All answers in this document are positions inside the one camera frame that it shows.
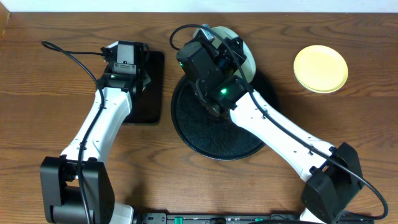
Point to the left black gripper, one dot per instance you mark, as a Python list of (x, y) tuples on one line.
[(143, 79)]

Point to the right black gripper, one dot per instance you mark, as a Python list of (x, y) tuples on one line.
[(227, 52)]

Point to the light green plate stained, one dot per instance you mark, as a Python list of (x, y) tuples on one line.
[(240, 49)]

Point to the yellow plate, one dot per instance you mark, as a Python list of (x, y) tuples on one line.
[(320, 69)]

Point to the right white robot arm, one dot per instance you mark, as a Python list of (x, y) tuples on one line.
[(332, 175)]

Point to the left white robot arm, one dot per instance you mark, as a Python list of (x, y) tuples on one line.
[(75, 185)]

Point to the black rectangular tray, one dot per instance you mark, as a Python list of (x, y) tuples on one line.
[(147, 108)]

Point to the round black tray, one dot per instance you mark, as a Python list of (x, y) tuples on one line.
[(214, 137)]

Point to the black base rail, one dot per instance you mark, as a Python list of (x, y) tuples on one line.
[(163, 218)]

